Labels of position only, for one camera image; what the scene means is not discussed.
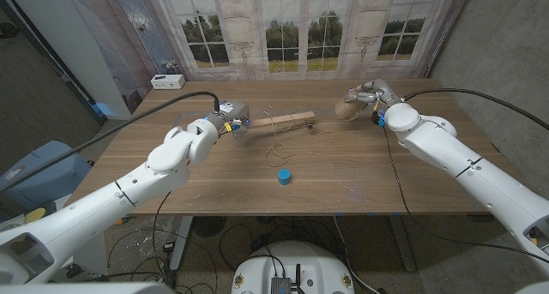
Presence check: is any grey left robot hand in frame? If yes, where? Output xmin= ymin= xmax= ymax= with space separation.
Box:
xmin=205 ymin=99 xmax=251 ymax=136

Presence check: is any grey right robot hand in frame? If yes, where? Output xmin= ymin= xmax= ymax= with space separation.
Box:
xmin=341 ymin=78 xmax=404 ymax=115

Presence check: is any jute twine spool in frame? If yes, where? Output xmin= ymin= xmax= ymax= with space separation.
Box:
xmin=334 ymin=97 xmax=365 ymax=120

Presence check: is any wooden hanger with metal clips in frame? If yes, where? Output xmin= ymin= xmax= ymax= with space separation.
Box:
xmin=248 ymin=111 xmax=317 ymax=135

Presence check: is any white power strip box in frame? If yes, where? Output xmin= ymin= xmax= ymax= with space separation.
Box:
xmin=149 ymin=74 xmax=186 ymax=91

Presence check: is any printed window backdrop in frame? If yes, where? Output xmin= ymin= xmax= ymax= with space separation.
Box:
xmin=63 ymin=0 xmax=473 ymax=113

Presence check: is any white table leg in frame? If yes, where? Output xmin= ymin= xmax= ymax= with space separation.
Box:
xmin=169 ymin=216 xmax=194 ymax=272

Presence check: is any grey table leg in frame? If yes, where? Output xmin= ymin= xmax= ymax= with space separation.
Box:
xmin=388 ymin=215 xmax=417 ymax=273

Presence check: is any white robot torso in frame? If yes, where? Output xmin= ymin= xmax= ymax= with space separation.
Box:
xmin=231 ymin=241 xmax=356 ymax=294

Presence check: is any blue plastic bin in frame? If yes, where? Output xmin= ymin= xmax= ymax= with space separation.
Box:
xmin=0 ymin=140 xmax=94 ymax=210

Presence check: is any black device with yellow pads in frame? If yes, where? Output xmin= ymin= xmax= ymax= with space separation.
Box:
xmin=23 ymin=203 xmax=57 ymax=227

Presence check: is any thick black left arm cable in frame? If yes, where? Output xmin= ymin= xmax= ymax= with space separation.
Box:
xmin=0 ymin=90 xmax=222 ymax=192

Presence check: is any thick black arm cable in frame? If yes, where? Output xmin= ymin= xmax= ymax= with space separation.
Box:
xmin=0 ymin=90 xmax=222 ymax=192
xmin=402 ymin=87 xmax=549 ymax=131

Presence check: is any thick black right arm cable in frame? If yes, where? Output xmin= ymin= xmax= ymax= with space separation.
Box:
xmin=402 ymin=87 xmax=549 ymax=131

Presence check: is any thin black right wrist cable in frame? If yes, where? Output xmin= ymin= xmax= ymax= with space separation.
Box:
xmin=383 ymin=124 xmax=549 ymax=265

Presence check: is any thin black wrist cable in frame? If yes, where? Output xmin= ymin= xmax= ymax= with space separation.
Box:
xmin=383 ymin=124 xmax=549 ymax=265
xmin=152 ymin=190 xmax=172 ymax=278

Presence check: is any thin black left wrist cable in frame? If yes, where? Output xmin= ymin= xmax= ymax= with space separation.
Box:
xmin=152 ymin=190 xmax=172 ymax=278

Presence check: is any white floor cable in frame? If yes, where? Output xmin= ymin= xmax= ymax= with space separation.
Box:
xmin=333 ymin=215 xmax=381 ymax=294

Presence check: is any black door frame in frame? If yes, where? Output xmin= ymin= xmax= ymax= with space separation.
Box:
xmin=0 ymin=0 xmax=108 ymax=124

